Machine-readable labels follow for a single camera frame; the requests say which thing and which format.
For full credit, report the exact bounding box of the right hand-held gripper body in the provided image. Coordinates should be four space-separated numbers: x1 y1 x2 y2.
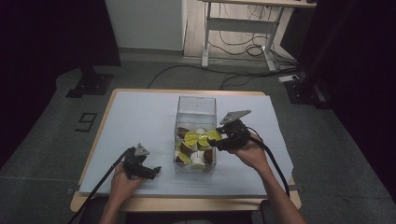
218 108 252 152

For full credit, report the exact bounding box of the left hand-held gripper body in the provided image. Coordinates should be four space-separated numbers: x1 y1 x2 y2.
122 143 150 181

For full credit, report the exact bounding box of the single yellow capsule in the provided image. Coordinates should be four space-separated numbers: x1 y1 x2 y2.
207 129 223 142

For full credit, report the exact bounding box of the pile of mixed colour capsules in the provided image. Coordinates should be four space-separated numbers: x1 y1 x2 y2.
175 126 216 172

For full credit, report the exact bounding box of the clear plastic box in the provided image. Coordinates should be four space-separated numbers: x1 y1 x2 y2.
173 95 218 175

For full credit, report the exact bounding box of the person's right hand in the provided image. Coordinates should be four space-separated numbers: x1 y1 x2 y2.
228 133 271 175

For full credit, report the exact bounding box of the person's left hand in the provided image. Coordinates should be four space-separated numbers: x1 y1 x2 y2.
109 163 144 203

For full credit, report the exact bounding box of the wooden table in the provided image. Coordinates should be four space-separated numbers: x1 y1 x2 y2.
69 88 303 214

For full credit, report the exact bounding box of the white power strip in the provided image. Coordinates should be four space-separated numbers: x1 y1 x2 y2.
277 74 301 84

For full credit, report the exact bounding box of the black stand base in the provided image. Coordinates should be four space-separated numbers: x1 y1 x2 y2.
284 73 332 110
65 65 115 99

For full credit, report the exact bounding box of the black curtain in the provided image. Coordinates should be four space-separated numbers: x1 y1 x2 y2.
281 0 396 203
0 0 121 171

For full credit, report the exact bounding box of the left hand-held gripper black cable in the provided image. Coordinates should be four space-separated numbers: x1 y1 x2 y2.
67 147 132 224

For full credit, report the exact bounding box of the hand-held gripper black cable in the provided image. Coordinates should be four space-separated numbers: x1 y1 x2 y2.
246 126 291 198
67 147 132 224

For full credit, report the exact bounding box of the right hand-held gripper black cable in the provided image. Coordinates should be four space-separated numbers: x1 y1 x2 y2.
246 126 291 198

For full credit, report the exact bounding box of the long black floor cable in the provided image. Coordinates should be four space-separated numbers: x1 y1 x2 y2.
147 63 300 91

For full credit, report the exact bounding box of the tangle of black cables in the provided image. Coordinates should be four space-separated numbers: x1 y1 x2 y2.
207 3 298 70

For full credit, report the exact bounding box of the white metal desk frame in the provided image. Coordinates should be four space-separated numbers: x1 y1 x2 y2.
199 0 318 73

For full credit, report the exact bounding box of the white wall panel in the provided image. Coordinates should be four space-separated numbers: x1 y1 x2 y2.
104 0 189 52

